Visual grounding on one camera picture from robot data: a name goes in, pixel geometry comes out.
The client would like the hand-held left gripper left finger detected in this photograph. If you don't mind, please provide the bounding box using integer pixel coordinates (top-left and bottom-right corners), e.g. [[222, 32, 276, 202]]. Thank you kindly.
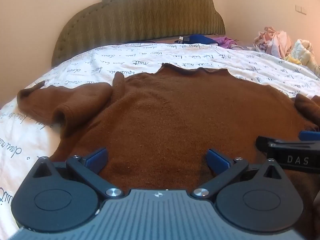
[[31, 147, 125, 200]]

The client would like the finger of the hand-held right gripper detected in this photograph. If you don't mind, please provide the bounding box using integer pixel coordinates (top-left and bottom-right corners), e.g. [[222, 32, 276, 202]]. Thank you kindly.
[[255, 135, 270, 153], [299, 131, 320, 142]]

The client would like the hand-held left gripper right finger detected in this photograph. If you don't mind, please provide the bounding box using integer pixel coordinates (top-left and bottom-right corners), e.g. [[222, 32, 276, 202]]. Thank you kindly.
[[191, 148, 288, 200]]

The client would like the brown knit sweater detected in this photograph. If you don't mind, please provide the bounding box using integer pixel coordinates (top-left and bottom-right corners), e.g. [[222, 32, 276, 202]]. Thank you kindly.
[[17, 63, 320, 220]]

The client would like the pink clothes pile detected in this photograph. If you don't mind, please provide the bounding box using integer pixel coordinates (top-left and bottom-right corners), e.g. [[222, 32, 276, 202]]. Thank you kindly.
[[254, 26, 293, 58]]

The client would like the cream quilted jacket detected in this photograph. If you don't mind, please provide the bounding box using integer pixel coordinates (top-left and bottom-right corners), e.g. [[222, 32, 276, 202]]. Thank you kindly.
[[287, 39, 320, 77]]

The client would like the white script-printed duvet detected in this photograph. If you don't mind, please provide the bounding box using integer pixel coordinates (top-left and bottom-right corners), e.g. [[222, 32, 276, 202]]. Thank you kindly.
[[0, 42, 320, 233]]

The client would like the purple cloth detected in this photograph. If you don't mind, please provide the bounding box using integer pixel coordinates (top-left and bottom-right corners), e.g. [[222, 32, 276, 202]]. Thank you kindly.
[[215, 36, 240, 50]]

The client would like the blue cloth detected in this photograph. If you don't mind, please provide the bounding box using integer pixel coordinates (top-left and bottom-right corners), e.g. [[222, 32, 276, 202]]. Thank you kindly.
[[187, 34, 218, 45]]

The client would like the olive padded headboard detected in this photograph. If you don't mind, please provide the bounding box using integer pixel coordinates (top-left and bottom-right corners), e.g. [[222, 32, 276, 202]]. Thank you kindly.
[[51, 0, 226, 67]]

